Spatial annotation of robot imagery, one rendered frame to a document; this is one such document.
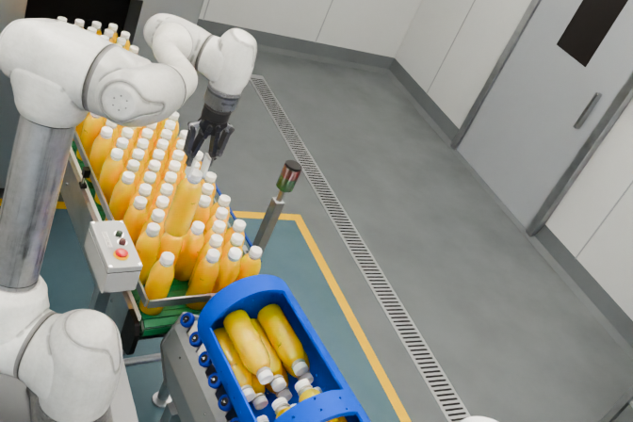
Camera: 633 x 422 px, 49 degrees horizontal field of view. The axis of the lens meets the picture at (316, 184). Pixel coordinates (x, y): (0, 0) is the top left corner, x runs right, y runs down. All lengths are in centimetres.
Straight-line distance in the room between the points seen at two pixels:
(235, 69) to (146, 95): 58
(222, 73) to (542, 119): 417
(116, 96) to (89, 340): 53
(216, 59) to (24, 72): 59
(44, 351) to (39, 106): 51
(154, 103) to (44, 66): 20
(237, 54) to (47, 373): 85
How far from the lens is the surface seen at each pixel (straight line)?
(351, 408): 175
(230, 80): 179
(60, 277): 357
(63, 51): 130
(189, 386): 211
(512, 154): 587
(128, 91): 122
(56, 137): 138
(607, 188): 533
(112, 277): 205
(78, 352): 151
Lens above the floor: 246
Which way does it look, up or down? 30 degrees down
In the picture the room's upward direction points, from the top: 25 degrees clockwise
